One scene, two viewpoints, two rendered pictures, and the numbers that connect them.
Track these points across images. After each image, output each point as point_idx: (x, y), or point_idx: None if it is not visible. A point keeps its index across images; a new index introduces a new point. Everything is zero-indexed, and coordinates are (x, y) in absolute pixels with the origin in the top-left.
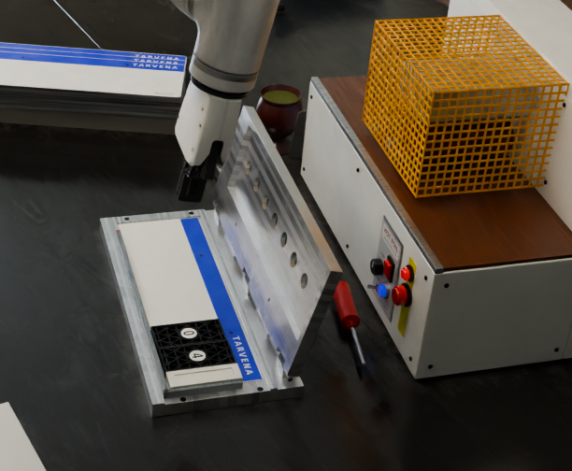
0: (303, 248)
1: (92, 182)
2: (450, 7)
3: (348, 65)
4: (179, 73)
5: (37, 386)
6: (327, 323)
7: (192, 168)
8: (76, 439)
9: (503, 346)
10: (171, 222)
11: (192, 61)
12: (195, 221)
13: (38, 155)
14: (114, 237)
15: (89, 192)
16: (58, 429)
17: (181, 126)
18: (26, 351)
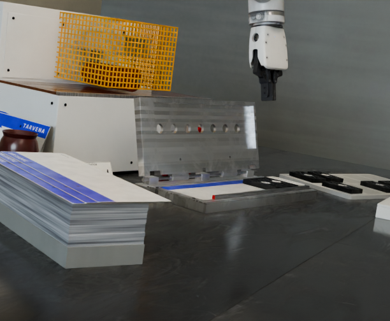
0: (227, 116)
1: (154, 218)
2: (2, 29)
3: None
4: (20, 152)
5: (346, 214)
6: (190, 178)
7: (276, 76)
8: (355, 207)
9: None
10: (175, 191)
11: (280, 15)
12: (162, 187)
13: (148, 234)
14: (218, 199)
15: (169, 218)
16: (358, 210)
17: (273, 58)
18: (333, 218)
